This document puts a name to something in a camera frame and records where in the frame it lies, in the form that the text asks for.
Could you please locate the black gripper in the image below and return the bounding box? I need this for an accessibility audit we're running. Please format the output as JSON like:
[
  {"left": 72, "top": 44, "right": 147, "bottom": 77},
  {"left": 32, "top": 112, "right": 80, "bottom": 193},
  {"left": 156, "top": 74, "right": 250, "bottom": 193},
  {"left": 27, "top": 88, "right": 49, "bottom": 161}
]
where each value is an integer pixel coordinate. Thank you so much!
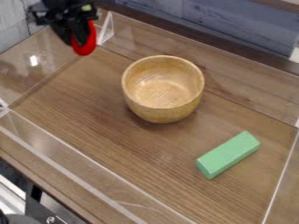
[{"left": 29, "top": 0, "right": 99, "bottom": 46}]

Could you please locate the red plush strawberry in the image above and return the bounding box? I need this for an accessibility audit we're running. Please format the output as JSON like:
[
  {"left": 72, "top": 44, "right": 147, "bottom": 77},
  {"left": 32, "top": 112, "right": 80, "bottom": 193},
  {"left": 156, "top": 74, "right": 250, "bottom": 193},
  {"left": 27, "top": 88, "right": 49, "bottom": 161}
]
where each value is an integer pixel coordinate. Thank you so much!
[{"left": 71, "top": 20, "right": 97, "bottom": 56}]

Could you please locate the wooden bowl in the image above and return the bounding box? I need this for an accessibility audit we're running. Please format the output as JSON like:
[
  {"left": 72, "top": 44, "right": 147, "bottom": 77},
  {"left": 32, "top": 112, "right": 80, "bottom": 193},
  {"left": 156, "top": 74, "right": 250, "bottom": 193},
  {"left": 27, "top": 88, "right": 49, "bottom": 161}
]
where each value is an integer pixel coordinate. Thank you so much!
[{"left": 121, "top": 55, "right": 204, "bottom": 123}]

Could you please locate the green rectangular block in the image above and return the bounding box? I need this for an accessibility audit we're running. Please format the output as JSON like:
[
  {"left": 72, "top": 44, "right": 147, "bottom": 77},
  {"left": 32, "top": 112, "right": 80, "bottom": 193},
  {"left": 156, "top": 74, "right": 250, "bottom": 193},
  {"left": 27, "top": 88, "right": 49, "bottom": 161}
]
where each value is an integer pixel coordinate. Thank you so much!
[{"left": 195, "top": 131, "right": 260, "bottom": 179}]

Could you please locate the clear acrylic corner bracket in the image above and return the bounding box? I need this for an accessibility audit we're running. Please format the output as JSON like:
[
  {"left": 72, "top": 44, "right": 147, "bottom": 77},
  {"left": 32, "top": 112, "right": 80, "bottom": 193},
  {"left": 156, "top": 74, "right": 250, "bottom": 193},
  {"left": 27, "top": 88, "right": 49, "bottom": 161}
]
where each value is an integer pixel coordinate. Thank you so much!
[{"left": 96, "top": 11, "right": 115, "bottom": 46}]

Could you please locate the black metal table bracket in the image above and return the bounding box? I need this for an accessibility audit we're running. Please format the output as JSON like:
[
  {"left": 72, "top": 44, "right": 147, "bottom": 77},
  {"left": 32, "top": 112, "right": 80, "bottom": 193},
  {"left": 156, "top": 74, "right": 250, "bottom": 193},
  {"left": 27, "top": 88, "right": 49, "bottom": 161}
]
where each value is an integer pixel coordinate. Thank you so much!
[{"left": 24, "top": 183, "right": 80, "bottom": 224}]

